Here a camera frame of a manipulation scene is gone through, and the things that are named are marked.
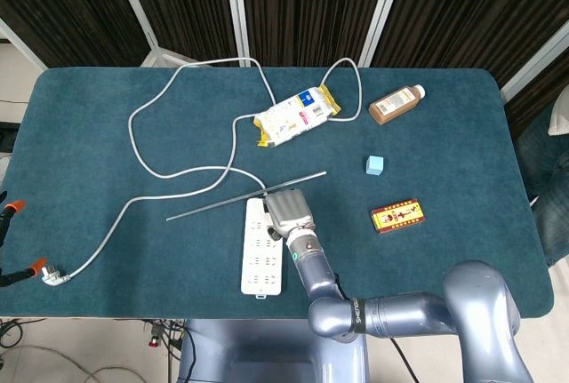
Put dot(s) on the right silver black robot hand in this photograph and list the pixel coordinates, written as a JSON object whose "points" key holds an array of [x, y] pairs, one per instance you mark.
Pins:
{"points": [[291, 212]]}

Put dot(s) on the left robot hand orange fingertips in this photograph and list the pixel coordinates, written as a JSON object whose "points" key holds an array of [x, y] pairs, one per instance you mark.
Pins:
{"points": [[6, 227]]}

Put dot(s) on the white power strip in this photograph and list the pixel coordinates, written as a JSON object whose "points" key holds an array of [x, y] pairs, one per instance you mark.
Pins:
{"points": [[258, 263]]}

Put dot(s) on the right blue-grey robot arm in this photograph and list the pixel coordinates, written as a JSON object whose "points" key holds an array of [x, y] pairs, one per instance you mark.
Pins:
{"points": [[320, 276]]}

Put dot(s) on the thin metal rod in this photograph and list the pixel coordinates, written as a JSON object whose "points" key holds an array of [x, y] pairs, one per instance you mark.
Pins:
{"points": [[213, 205]]}

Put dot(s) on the black box on floor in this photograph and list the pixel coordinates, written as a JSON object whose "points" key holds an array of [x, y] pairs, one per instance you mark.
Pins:
{"points": [[6, 138]]}

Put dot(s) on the white yellow snack package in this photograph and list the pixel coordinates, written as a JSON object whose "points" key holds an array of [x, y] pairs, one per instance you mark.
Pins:
{"points": [[293, 116]]}

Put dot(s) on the light blue cube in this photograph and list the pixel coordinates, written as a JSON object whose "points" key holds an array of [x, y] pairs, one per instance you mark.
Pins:
{"points": [[374, 165]]}

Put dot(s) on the red yellow small box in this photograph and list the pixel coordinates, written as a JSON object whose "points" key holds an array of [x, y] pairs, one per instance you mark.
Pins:
{"points": [[398, 216]]}

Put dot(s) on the teal table cloth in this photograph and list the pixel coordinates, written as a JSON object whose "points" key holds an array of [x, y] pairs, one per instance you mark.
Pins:
{"points": [[178, 258]]}

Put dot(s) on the blue-grey robot torso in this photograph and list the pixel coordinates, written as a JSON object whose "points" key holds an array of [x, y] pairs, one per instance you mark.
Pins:
{"points": [[275, 347]]}

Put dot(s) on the brown bottle white cap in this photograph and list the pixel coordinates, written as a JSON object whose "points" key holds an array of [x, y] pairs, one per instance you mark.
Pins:
{"points": [[393, 105]]}

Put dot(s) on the red emergency stop button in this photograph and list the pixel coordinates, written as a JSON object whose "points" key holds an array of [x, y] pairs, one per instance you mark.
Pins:
{"points": [[154, 342]]}

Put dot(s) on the white screen foot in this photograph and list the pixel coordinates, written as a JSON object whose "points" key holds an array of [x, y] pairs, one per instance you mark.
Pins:
{"points": [[166, 58]]}

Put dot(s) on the dark slatted screen panel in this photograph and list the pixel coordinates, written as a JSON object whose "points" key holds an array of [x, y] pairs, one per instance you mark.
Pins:
{"points": [[467, 1], [524, 103], [311, 1], [186, 1], [66, 1]]}

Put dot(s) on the white screen frame post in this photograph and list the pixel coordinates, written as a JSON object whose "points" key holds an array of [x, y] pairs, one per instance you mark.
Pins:
{"points": [[234, 1], [386, 1], [533, 62], [133, 1], [22, 43]]}

